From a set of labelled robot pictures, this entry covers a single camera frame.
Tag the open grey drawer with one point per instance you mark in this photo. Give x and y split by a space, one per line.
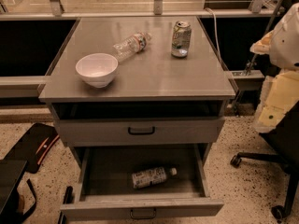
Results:
105 187

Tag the white ceramic bowl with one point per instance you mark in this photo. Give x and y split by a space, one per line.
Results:
97 69

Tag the metal rail frame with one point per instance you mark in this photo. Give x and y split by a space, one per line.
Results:
69 9

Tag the grey drawer cabinet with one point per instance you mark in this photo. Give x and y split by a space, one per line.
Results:
151 85

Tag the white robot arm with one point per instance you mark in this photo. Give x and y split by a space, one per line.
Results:
282 43

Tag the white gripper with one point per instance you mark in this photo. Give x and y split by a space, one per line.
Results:
286 46

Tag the black box with strap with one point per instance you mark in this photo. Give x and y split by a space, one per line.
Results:
11 172

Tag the black office chair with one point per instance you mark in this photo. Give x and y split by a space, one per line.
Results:
284 139

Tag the clear crushed water bottle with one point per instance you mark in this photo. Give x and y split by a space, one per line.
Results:
132 45

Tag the black orange bag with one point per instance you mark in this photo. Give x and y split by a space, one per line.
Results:
33 146

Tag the closed grey drawer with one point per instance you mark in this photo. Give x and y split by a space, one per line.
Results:
125 132

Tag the blue labelled plastic bottle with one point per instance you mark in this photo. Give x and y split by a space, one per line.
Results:
153 176

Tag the green soda can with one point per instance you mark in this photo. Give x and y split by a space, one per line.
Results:
181 39

